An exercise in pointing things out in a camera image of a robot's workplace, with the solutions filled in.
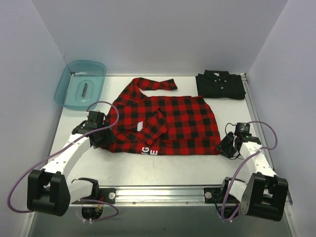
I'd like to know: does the red black plaid shirt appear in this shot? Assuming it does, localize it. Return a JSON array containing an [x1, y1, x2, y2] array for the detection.
[[102, 78, 221, 156]]

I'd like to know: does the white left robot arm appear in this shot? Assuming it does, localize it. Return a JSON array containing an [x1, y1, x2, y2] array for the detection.
[[27, 111, 114, 216]]

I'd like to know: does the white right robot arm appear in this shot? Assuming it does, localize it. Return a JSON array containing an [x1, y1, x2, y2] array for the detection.
[[217, 122, 288, 222]]

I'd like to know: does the dark object in basin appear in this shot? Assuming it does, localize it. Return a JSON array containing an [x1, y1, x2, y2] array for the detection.
[[81, 83, 88, 98]]

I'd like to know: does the teal plastic basin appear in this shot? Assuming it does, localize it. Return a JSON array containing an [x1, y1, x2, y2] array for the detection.
[[54, 60, 107, 111]]

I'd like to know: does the folded black button shirt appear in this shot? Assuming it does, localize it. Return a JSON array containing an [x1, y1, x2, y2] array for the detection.
[[195, 70, 246, 100]]

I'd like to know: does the aluminium right side rail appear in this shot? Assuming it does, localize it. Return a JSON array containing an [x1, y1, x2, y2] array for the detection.
[[240, 73, 274, 169]]

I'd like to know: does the aluminium rail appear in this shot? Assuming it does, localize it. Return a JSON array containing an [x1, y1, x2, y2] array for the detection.
[[71, 187, 294, 206], [240, 73, 274, 169]]

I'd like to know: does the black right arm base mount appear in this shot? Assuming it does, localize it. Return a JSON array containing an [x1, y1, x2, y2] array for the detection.
[[203, 179, 229, 204]]

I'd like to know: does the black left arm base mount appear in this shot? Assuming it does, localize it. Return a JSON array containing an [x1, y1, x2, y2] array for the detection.
[[83, 188, 116, 204]]

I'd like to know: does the aluminium front rail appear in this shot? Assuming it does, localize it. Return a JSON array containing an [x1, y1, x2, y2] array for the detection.
[[71, 187, 294, 206]]

